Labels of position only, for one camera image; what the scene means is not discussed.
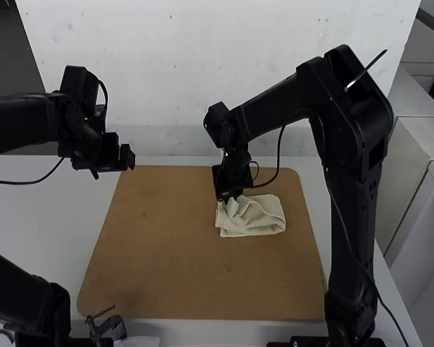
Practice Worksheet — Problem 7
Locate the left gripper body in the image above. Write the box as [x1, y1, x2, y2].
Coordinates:
[71, 132, 123, 180]

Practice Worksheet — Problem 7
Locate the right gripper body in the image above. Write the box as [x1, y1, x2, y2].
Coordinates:
[218, 144, 255, 198]

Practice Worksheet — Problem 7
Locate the pale towel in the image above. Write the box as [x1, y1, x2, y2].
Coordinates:
[213, 194, 287, 239]

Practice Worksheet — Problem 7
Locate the cork mat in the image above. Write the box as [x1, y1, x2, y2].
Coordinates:
[77, 165, 328, 322]

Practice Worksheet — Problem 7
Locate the thin black rod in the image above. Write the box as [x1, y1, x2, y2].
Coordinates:
[343, 49, 388, 91]

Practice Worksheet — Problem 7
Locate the black clamp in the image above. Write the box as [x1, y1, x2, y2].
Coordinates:
[84, 304, 128, 341]
[266, 335, 386, 347]

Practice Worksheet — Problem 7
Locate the black cable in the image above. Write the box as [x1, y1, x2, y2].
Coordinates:
[365, 267, 412, 347]
[0, 156, 66, 187]
[248, 107, 318, 190]
[95, 76, 110, 126]

